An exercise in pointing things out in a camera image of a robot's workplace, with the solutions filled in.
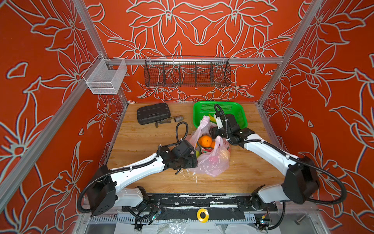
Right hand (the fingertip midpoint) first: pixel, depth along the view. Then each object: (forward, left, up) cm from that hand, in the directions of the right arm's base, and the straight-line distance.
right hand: (213, 127), depth 85 cm
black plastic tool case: (+17, +42, -7) cm, 46 cm away
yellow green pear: (-12, +10, -9) cm, 18 cm away
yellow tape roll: (-43, +6, -14) cm, 46 cm away
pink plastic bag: (-18, -1, -8) cm, 20 cm away
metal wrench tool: (+15, +24, -11) cm, 31 cm away
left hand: (-20, +12, -6) cm, 24 cm away
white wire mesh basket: (+21, +70, +19) cm, 75 cm away
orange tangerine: (-6, +5, -5) cm, 10 cm away
